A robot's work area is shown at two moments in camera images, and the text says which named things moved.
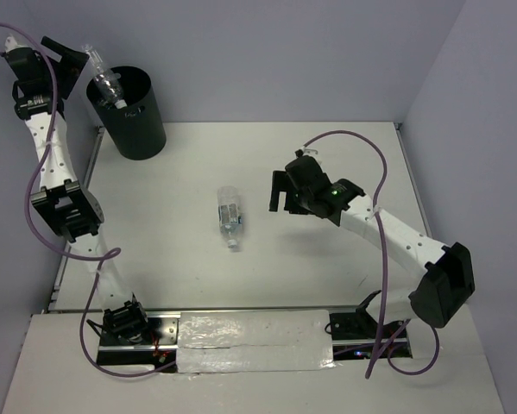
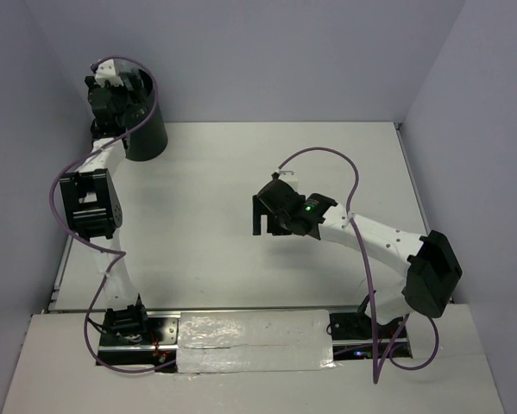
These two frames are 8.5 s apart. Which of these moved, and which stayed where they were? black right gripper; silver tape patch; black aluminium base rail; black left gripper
Moved: black left gripper; black right gripper
Stayed: silver tape patch; black aluminium base rail
